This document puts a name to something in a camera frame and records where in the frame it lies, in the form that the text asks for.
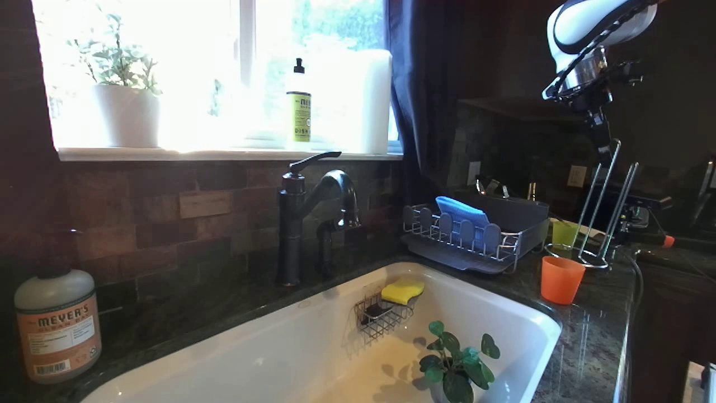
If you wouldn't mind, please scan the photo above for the white ceramic sink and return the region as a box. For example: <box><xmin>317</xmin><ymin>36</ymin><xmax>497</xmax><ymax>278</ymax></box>
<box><xmin>79</xmin><ymin>259</ymin><xmax>565</xmax><ymax>403</ymax></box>

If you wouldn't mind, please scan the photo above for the blue dish cloth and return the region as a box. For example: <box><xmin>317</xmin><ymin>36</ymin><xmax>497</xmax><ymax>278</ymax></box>
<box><xmin>434</xmin><ymin>193</ymin><xmax>497</xmax><ymax>254</ymax></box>

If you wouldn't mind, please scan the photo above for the small green leafy plant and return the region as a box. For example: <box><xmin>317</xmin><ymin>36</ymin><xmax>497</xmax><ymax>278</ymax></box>
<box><xmin>412</xmin><ymin>321</ymin><xmax>505</xmax><ymax>403</ymax></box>

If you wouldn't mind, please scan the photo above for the wire sponge caddy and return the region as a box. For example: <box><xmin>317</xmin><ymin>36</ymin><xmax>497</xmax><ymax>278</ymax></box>
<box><xmin>351</xmin><ymin>292</ymin><xmax>417</xmax><ymax>345</ymax></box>

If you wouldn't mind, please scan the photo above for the dark bronze faucet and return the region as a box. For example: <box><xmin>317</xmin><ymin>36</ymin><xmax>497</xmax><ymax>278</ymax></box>
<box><xmin>275</xmin><ymin>151</ymin><xmax>362</xmax><ymax>288</ymax></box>

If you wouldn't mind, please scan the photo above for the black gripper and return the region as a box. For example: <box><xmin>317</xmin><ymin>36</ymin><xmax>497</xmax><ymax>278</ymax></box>
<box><xmin>581</xmin><ymin>88</ymin><xmax>623</xmax><ymax>164</ymax></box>

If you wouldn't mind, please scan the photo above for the orange plastic cup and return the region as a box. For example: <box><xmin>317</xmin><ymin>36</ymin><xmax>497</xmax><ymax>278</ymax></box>
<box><xmin>540</xmin><ymin>254</ymin><xmax>590</xmax><ymax>310</ymax></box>

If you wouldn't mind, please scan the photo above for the soap bottle green label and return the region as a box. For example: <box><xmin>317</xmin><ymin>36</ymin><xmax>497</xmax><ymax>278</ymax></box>
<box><xmin>285</xmin><ymin>57</ymin><xmax>314</xmax><ymax>146</ymax></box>

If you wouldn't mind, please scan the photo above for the yellow sponge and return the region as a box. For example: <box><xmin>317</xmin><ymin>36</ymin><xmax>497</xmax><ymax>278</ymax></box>
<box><xmin>379</xmin><ymin>278</ymin><xmax>427</xmax><ymax>310</ymax></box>

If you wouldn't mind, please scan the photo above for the green plastic cup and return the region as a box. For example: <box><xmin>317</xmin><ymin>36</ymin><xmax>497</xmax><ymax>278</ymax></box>
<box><xmin>548</xmin><ymin>217</ymin><xmax>583</xmax><ymax>254</ymax></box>

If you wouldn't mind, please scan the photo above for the dark blue curtain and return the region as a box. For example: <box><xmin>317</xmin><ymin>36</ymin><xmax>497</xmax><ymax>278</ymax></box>
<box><xmin>384</xmin><ymin>0</ymin><xmax>469</xmax><ymax>204</ymax></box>

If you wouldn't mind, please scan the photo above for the stainless steel dish rack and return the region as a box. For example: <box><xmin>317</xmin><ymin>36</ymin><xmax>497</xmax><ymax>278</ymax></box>
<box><xmin>400</xmin><ymin>195</ymin><xmax>553</xmax><ymax>275</ymax></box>

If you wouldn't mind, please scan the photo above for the round cleaner canister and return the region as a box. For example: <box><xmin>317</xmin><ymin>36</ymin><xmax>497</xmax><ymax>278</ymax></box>
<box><xmin>14</xmin><ymin>267</ymin><xmax>106</xmax><ymax>385</ymax></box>

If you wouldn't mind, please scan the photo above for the potted plant white pot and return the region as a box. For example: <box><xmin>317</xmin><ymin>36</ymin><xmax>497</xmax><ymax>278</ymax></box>
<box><xmin>68</xmin><ymin>8</ymin><xmax>167</xmax><ymax>151</ymax></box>

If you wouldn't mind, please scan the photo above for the white paper towel roll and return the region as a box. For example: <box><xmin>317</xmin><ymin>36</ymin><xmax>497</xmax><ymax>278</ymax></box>
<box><xmin>317</xmin><ymin>47</ymin><xmax>395</xmax><ymax>152</ymax></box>

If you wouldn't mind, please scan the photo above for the white window frame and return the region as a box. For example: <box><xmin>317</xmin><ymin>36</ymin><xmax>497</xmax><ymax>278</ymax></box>
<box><xmin>30</xmin><ymin>0</ymin><xmax>405</xmax><ymax>164</ymax></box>

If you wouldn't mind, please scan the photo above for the black countertop appliance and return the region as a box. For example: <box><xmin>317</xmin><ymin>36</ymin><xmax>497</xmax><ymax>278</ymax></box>
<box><xmin>620</xmin><ymin>189</ymin><xmax>678</xmax><ymax>242</ymax></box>

